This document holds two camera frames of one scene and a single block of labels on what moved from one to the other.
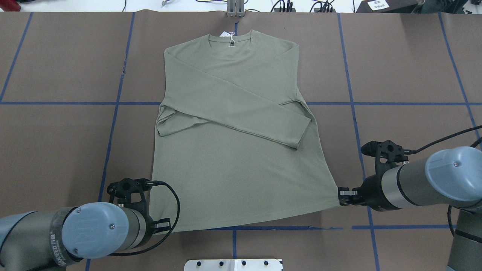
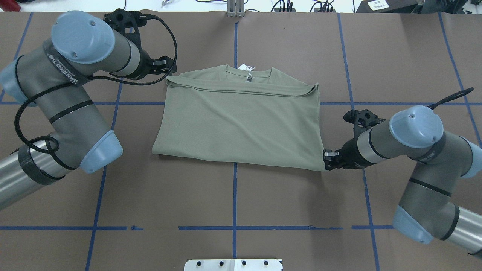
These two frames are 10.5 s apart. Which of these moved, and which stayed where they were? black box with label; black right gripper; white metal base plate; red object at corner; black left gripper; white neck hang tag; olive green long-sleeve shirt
Moved: olive green long-sleeve shirt; white neck hang tag; black left gripper; black right gripper
Stayed: black box with label; white metal base plate; red object at corner
